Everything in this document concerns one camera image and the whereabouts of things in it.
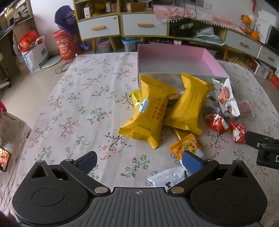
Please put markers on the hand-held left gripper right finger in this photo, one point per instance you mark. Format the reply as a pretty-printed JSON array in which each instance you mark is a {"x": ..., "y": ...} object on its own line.
[{"x": 191, "y": 163}]

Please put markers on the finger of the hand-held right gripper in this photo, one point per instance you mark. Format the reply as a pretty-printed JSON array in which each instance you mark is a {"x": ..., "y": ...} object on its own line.
[{"x": 252, "y": 138}]

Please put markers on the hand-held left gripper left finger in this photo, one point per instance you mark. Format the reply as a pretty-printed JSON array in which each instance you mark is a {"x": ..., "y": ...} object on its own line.
[{"x": 87, "y": 162}]

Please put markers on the red snack packet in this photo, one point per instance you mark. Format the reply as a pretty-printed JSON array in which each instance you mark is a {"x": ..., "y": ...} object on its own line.
[
  {"x": 238, "y": 133},
  {"x": 216, "y": 123}
]

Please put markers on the small orange snack packet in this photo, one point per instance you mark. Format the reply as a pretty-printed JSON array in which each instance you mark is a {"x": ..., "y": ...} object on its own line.
[{"x": 185, "y": 144}]

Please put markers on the white packet with red print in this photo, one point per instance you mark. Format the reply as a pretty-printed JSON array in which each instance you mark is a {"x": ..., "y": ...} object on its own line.
[{"x": 226, "y": 98}]

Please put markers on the yellow snack packet blue label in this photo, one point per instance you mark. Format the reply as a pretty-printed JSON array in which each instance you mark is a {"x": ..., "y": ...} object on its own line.
[{"x": 150, "y": 113}]

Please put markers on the pink cardboard box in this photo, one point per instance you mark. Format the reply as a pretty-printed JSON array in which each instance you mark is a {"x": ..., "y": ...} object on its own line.
[{"x": 172, "y": 59}]

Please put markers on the white snack packet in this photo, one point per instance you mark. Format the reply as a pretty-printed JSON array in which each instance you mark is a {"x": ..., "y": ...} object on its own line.
[{"x": 167, "y": 178}]

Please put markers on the clear pink candy packet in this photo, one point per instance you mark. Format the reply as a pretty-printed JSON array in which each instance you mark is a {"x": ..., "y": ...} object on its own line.
[{"x": 245, "y": 108}]

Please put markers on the gold snack packet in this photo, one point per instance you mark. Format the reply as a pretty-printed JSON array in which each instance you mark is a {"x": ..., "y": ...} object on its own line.
[{"x": 181, "y": 133}]

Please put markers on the white printed box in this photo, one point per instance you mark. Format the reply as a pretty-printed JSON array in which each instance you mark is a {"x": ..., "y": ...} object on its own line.
[{"x": 262, "y": 69}]

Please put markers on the smartphone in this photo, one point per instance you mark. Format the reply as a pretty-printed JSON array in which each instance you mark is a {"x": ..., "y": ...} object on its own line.
[{"x": 4, "y": 158}]

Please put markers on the orange fruit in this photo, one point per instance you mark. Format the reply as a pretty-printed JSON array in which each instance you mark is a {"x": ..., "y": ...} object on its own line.
[
  {"x": 255, "y": 36},
  {"x": 246, "y": 18}
]

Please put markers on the round white stand base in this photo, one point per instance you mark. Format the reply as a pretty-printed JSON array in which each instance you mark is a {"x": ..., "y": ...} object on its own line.
[{"x": 52, "y": 62}]

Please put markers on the oranges on cabinet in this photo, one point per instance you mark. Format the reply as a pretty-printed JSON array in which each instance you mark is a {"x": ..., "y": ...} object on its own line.
[{"x": 245, "y": 28}]

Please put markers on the white shopping bag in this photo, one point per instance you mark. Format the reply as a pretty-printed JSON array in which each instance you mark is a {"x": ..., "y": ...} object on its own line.
[{"x": 34, "y": 57}]

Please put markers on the clear storage bin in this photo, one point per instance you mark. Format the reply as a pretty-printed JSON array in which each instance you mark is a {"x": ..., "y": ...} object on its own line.
[
  {"x": 130, "y": 44},
  {"x": 104, "y": 45}
]

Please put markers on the red lantern bag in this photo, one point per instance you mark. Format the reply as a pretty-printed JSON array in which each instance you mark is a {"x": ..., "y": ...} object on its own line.
[{"x": 65, "y": 45}]

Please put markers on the red gift bag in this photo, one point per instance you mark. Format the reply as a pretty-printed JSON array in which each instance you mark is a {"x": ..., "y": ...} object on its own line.
[{"x": 28, "y": 40}]

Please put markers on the wooden cabinet with white drawers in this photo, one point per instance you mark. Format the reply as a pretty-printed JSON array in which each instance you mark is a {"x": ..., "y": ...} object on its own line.
[{"x": 98, "y": 24}]

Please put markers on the purple plush toy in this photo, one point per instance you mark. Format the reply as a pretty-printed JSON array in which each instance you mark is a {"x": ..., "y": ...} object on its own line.
[{"x": 65, "y": 19}]

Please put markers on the pink lace-trimmed cloth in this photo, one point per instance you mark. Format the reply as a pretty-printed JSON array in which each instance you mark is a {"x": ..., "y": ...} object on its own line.
[{"x": 174, "y": 12}]

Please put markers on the wooden side shelf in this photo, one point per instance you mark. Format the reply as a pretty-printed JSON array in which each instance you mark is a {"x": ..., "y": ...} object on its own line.
[{"x": 15, "y": 24}]

